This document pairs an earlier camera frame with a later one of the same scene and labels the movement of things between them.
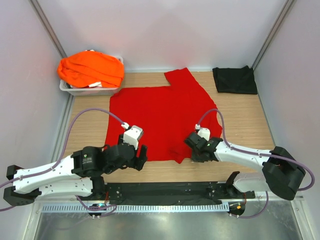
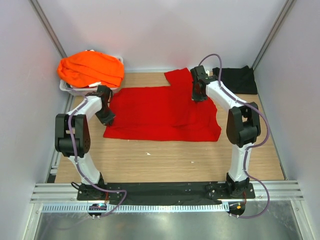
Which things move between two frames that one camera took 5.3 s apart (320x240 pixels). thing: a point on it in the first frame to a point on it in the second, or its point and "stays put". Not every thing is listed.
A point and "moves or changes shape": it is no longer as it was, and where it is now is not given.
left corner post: x=43 y=19 stays put
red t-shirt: x=166 y=115 moves or changes shape
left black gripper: x=139 y=161 to x=108 y=120
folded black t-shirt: x=236 y=80 stays put
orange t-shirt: x=82 y=69 stays put
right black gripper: x=195 y=158 to x=194 y=97
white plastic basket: x=101 y=91 stays put
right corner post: x=288 y=5 stays put
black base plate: x=174 y=193 stays put
